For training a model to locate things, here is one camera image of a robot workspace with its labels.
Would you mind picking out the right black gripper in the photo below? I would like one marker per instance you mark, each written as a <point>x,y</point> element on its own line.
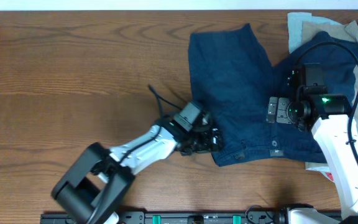
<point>283,104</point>

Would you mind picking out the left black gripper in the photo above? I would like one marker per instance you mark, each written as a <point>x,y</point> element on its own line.
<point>209,136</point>

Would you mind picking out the navy blue denim shorts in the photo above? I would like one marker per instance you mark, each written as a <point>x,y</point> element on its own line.
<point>232,77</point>

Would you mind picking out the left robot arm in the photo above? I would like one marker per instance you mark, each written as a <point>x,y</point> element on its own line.
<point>94,186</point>

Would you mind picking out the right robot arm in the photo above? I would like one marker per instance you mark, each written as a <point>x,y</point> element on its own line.
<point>328,118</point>

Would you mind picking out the white printed garment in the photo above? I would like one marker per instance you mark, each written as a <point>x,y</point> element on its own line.
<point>317,167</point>

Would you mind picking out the red orange garment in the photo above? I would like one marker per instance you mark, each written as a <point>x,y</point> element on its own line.
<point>328,175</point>

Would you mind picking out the light blue garment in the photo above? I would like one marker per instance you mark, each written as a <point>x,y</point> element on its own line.
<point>295,23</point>

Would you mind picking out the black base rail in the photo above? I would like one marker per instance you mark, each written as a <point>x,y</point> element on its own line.
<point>253,216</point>

